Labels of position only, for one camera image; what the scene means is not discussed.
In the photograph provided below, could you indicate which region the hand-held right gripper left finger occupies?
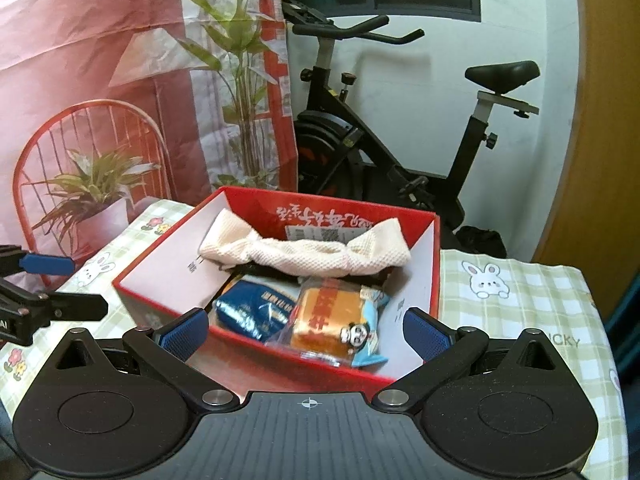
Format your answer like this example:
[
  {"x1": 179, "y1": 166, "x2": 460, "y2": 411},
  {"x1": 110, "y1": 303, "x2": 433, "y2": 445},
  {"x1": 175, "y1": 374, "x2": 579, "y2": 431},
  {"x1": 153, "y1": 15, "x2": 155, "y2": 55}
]
[{"x1": 51, "y1": 306, "x2": 241, "y2": 414}]

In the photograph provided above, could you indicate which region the checked tablecloth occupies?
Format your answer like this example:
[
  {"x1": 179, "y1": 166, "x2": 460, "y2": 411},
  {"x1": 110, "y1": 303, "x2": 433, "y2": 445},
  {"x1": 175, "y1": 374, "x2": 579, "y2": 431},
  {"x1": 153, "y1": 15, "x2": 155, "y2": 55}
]
[{"x1": 0, "y1": 199, "x2": 627, "y2": 480}]

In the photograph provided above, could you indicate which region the wooden door panel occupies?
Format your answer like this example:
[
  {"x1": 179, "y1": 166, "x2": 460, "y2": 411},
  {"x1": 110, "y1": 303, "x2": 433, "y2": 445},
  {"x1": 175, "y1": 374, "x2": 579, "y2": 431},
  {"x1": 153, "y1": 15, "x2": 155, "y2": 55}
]
[{"x1": 531, "y1": 0, "x2": 640, "y2": 313}]

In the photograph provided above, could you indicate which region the red cardboard box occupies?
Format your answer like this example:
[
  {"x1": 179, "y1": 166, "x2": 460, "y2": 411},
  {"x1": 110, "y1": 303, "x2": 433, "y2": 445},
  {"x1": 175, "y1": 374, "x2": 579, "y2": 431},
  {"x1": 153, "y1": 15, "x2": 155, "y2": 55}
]
[{"x1": 112, "y1": 186, "x2": 442, "y2": 397}]

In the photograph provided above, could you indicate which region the pink printed backdrop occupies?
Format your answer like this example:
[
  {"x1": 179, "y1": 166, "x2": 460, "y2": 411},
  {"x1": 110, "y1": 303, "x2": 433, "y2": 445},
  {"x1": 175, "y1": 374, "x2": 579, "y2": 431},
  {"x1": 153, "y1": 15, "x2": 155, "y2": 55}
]
[{"x1": 0, "y1": 0, "x2": 301, "y2": 283}]

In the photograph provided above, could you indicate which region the orange cake snack packet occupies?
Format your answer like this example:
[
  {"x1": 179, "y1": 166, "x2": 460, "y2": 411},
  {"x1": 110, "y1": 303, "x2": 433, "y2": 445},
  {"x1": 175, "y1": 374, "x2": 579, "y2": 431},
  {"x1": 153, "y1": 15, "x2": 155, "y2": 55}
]
[{"x1": 264, "y1": 276, "x2": 392, "y2": 369}]

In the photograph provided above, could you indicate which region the white towel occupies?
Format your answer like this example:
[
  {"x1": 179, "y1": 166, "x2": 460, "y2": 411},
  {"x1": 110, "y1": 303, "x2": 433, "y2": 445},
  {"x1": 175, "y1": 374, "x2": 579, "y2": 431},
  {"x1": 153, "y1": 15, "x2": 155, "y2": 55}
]
[{"x1": 199, "y1": 209, "x2": 412, "y2": 281}]

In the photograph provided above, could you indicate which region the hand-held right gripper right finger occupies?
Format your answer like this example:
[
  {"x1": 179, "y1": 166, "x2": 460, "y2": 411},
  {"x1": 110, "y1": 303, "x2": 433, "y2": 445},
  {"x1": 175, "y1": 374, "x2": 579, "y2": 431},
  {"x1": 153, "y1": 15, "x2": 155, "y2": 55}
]
[{"x1": 371, "y1": 306, "x2": 564, "y2": 414}]

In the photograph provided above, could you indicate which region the blue soft packet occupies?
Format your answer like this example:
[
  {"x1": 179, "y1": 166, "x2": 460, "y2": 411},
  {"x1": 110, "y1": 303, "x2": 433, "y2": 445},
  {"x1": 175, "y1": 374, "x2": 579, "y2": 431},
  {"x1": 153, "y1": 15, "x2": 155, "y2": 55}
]
[{"x1": 212, "y1": 279, "x2": 304, "y2": 344}]

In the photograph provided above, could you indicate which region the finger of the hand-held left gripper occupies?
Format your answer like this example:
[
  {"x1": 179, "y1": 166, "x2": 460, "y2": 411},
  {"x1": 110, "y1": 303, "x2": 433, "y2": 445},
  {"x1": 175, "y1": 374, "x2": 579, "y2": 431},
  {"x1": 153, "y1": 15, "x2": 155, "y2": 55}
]
[
  {"x1": 0, "y1": 244, "x2": 77, "y2": 277},
  {"x1": 0, "y1": 279, "x2": 110, "y2": 319}
]

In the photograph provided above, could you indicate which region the black bag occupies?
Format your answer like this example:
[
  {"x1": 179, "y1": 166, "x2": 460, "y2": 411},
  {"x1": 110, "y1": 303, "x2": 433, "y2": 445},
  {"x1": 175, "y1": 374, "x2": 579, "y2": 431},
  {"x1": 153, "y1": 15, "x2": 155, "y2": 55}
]
[{"x1": 456, "y1": 226, "x2": 507, "y2": 259}]

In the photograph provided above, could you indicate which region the teal curtain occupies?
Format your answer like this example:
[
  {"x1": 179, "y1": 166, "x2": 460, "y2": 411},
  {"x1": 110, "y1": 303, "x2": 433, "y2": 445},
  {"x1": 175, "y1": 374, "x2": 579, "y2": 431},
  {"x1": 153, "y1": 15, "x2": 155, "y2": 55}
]
[{"x1": 602, "y1": 280, "x2": 638, "y2": 343}]

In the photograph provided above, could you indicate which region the black exercise bike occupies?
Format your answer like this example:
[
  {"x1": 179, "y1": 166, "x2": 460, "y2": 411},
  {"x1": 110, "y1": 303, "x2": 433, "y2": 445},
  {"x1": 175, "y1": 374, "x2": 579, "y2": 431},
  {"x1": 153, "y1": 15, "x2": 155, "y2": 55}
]
[{"x1": 280, "y1": 0, "x2": 542, "y2": 257}]

